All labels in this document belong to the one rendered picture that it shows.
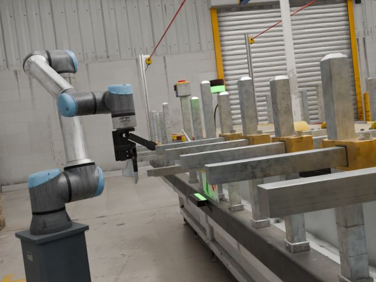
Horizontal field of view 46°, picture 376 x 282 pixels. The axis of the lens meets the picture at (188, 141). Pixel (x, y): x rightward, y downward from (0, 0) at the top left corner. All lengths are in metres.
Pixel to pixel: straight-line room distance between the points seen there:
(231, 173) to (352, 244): 0.27
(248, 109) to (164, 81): 8.23
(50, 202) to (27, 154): 7.42
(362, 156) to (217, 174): 0.23
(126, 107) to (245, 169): 0.99
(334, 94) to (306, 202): 0.37
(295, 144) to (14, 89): 8.79
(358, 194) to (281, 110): 0.57
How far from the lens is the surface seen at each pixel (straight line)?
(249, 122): 1.26
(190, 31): 9.72
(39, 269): 2.08
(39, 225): 2.10
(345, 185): 0.47
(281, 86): 1.02
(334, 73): 0.80
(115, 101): 1.64
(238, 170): 0.69
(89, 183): 2.13
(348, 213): 0.82
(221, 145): 1.20
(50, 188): 2.07
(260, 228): 1.30
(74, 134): 2.16
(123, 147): 1.64
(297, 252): 1.07
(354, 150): 0.74
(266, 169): 0.70
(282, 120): 1.02
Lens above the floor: 1.04
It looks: 3 degrees down
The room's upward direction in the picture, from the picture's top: 7 degrees counter-clockwise
